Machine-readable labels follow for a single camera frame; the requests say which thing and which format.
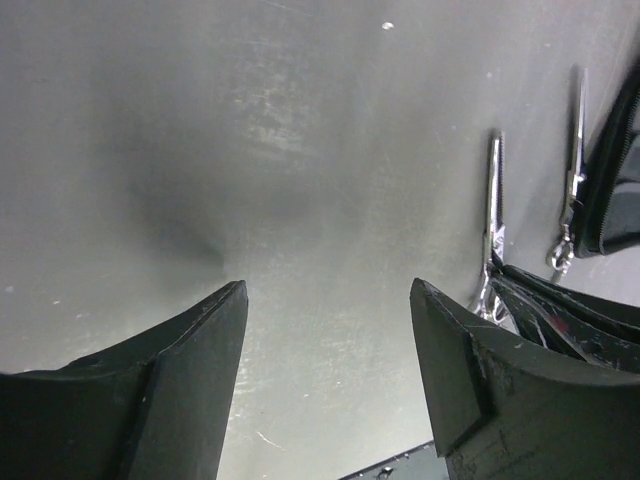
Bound black zip tool case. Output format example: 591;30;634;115
572;65;639;258

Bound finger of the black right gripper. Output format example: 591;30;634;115
492;277;639;373
502;265;639;344

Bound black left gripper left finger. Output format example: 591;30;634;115
1;281;248;479

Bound silver thinning scissors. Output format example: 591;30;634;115
469;130;518;334

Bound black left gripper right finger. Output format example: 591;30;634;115
410;279;639;479

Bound silver straight scissors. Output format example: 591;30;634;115
547;64;587;284

